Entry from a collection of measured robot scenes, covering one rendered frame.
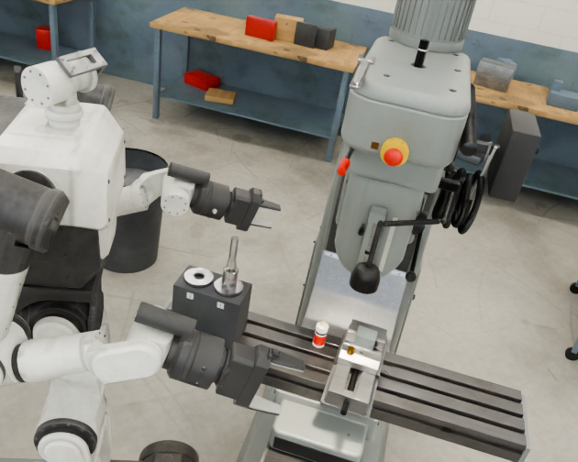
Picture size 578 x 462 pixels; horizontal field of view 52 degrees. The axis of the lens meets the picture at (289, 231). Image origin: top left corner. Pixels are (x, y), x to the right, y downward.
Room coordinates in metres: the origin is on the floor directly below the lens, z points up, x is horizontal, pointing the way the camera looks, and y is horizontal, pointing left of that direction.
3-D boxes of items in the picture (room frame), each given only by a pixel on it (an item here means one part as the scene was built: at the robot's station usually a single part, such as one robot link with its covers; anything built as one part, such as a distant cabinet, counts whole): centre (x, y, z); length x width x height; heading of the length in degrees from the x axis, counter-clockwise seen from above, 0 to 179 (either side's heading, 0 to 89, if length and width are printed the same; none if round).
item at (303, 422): (1.42, -0.23, 0.78); 0.50 x 0.35 x 0.12; 171
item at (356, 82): (1.28, -0.09, 1.89); 0.24 x 0.04 x 0.01; 173
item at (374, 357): (1.35, -0.28, 1.01); 0.12 x 0.06 x 0.04; 78
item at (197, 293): (1.46, 0.20, 1.02); 0.22 x 0.12 x 0.20; 79
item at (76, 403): (0.94, 0.44, 1.19); 0.18 x 0.15 x 0.47; 9
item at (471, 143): (1.43, -0.38, 1.79); 0.45 x 0.04 x 0.04; 171
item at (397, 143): (1.19, -0.19, 1.76); 0.06 x 0.02 x 0.06; 81
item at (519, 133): (1.66, -0.61, 1.62); 0.20 x 0.09 x 0.21; 171
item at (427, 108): (1.43, -0.23, 1.81); 0.47 x 0.26 x 0.16; 171
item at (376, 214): (1.31, -0.21, 1.45); 0.04 x 0.04 x 0.21; 81
